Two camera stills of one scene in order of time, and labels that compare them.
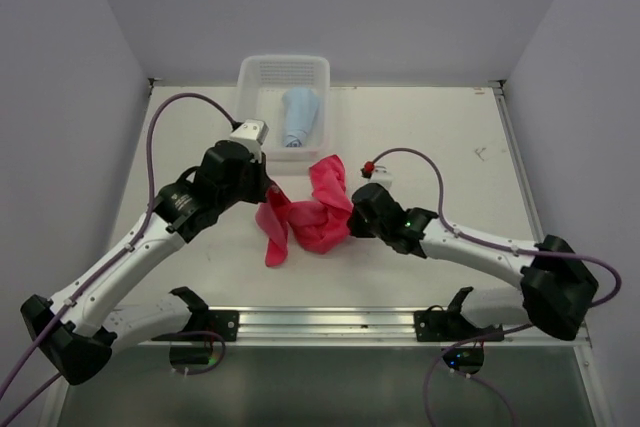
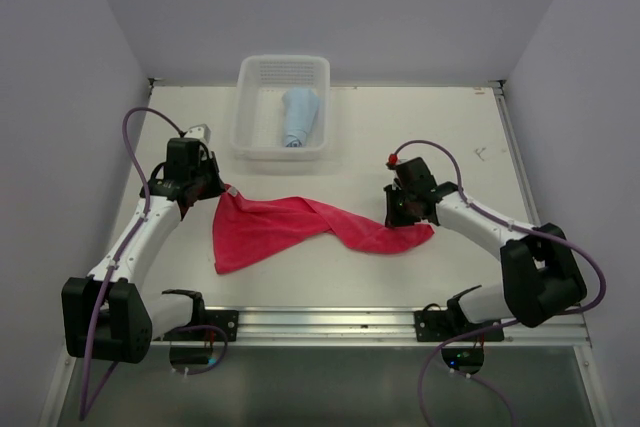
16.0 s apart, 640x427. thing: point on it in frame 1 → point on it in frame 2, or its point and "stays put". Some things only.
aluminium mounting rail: [354, 328] stays put
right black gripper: [354, 226] → [392, 218]
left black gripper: [263, 181] → [208, 159]
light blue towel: [300, 108] stays put
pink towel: [320, 226] → [247, 228]
